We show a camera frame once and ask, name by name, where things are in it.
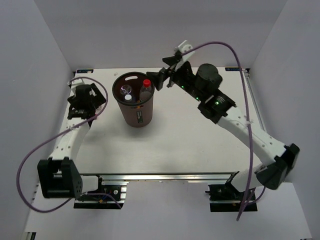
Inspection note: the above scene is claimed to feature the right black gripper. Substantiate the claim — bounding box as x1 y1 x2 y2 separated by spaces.
146 56 204 102

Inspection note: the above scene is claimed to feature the red cap bottle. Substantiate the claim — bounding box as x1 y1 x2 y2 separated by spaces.
139 79 152 102

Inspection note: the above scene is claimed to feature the blue label water bottle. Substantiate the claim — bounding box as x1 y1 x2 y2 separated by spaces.
120 84 132 96
124 94 133 102

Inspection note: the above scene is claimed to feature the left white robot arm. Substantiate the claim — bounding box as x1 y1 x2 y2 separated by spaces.
37 83 107 200

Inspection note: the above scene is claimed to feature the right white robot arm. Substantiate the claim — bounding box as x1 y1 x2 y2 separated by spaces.
146 61 300 200

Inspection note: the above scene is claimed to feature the brown plastic waste bin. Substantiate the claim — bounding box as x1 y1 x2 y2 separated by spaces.
112 72 155 128

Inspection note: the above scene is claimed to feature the left blue corner sticker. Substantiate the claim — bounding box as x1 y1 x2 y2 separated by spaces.
76 69 94 74

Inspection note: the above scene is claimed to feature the blue corner sticker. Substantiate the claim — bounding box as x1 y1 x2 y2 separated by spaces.
76 69 94 74
225 67 242 72

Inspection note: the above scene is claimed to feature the right blue corner sticker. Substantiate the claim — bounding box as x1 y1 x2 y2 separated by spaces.
225 67 242 72

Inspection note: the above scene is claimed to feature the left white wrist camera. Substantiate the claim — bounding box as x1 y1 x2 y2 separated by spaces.
67 78 85 93

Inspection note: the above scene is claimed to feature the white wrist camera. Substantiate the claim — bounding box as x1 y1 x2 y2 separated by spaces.
67 78 85 93
174 40 195 70

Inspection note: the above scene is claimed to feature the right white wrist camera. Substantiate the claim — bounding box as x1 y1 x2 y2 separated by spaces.
174 40 195 70

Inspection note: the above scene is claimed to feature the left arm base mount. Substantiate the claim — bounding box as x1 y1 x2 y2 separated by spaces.
73 175 128 210

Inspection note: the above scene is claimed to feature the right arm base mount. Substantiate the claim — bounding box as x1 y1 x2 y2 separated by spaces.
202 171 244 213

